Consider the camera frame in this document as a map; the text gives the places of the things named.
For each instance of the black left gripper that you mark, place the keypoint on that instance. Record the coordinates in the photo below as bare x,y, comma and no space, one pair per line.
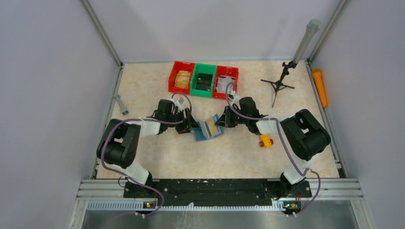
185,127

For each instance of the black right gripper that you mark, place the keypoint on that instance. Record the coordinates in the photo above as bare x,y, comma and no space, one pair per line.
225,119

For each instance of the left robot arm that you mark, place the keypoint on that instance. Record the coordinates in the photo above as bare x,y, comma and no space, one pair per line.
118,145

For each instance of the aluminium frame rail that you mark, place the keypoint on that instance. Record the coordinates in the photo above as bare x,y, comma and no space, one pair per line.
107,194

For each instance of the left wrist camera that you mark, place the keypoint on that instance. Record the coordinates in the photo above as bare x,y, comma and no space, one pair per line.
178,103

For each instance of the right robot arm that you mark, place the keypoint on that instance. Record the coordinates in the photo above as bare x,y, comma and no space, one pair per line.
301,135

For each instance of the red bin with clear bags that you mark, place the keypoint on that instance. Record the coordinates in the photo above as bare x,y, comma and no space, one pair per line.
223,76

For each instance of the teal card holder wallet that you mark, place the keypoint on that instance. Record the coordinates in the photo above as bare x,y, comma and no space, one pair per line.
203,133

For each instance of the grey bracket tool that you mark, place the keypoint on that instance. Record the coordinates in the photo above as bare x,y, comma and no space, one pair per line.
123,108

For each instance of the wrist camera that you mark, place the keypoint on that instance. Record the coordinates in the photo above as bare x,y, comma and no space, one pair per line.
178,103
233,98

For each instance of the orange flashlight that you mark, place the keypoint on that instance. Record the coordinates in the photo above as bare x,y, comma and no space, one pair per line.
317,77

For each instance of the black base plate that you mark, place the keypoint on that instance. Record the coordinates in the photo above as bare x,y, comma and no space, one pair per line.
215,192

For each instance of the red bin with orange items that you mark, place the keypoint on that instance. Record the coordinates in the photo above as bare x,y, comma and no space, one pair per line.
180,77

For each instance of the green plastic bin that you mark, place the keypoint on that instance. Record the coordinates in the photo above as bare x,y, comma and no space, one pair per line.
203,79

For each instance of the grey cylinder on tripod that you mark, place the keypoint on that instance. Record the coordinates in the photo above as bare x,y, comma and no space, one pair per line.
311,29

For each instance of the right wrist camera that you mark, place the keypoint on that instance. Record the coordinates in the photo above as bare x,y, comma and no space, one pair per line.
233,98

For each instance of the gold credit card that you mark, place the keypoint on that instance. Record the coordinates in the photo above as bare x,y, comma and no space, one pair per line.
214,130

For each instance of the black mini tripod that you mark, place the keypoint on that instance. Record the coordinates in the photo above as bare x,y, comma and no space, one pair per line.
279,85

